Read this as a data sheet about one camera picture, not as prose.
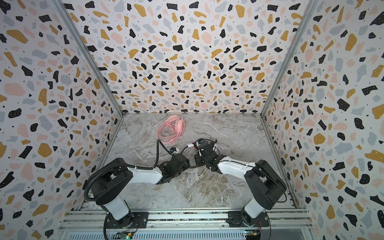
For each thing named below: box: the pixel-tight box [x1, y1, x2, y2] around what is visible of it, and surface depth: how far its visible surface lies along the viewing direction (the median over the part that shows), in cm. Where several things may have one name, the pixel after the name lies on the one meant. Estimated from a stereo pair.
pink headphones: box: [156, 115, 186, 144], surface depth 108 cm
